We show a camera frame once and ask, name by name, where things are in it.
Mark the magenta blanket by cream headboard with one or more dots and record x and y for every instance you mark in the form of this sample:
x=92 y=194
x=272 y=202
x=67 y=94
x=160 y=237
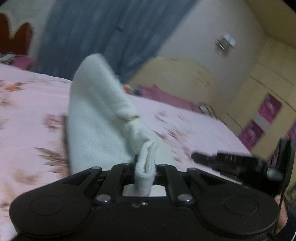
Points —
x=156 y=94

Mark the cream round headboard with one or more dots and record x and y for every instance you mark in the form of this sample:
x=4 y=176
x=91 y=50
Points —
x=179 y=76

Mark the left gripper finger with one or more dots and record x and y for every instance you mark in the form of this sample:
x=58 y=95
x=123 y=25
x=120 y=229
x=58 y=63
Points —
x=135 y=161

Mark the right hand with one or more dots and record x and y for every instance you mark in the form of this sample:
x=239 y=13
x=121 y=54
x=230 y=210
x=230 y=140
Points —
x=283 y=216

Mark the pile of clothes at headboard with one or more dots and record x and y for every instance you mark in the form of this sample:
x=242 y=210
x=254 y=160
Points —
x=20 y=61

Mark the patterned pillow right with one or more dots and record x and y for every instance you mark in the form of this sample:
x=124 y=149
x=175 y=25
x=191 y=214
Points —
x=207 y=110

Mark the pink floral bed sheet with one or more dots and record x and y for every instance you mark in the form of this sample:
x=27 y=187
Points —
x=32 y=137

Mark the yellow wardrobe with purple panels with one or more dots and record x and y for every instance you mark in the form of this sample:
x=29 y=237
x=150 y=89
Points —
x=264 y=109

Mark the red heart-shaped headboard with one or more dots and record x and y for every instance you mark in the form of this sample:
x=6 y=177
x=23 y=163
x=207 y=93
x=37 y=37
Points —
x=17 y=43

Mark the crystal wall lamp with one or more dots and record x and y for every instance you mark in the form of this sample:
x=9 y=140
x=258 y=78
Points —
x=225 y=42

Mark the blue grey curtain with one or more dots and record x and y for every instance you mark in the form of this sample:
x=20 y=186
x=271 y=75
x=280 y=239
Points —
x=126 y=33

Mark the white knit garment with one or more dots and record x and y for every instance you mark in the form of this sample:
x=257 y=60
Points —
x=104 y=128

